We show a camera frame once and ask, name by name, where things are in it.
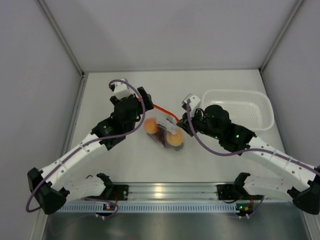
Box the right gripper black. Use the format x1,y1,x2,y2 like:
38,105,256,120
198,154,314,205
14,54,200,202
177,107,222,141

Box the yellow fake peach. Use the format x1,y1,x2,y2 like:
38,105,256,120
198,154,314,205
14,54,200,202
166,132,184,147

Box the clear zip top bag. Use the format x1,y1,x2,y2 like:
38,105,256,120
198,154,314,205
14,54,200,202
143,104,185,152

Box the dark red fake apple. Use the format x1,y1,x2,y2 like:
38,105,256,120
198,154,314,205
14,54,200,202
147,129,185,152

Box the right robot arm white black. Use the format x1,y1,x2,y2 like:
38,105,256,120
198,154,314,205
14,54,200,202
177,102,320,215

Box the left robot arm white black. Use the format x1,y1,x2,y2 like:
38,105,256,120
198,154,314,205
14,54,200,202
27,82,154,215

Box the orange fake peach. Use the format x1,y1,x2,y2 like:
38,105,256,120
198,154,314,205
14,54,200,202
143,118,158,135

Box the white perforated plastic basket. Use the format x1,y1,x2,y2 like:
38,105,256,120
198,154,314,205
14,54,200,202
201,89,275,132

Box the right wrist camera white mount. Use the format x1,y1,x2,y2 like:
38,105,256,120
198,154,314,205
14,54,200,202
181,93,201,115

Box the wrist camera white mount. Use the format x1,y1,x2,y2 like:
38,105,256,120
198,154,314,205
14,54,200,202
181,93,201,115
109,78,132,100

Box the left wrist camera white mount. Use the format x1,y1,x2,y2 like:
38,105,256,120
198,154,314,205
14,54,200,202
109,78,132,100

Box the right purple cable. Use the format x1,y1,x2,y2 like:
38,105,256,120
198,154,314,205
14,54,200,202
186,99,320,221

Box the purple cable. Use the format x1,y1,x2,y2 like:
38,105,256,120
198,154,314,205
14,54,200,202
186,99,320,221
25,79,146,221

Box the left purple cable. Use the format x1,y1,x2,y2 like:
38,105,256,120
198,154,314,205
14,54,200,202
25,79,146,221

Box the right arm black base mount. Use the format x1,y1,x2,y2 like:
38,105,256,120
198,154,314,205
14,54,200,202
216,184,246,201

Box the aluminium mounting rail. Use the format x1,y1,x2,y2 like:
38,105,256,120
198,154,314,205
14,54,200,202
114,182,262,203

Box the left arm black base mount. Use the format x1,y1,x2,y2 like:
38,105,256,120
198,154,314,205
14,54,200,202
102,184,129,201

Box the white slotted cable duct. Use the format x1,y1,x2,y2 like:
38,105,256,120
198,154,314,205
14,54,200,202
58,201,253,214

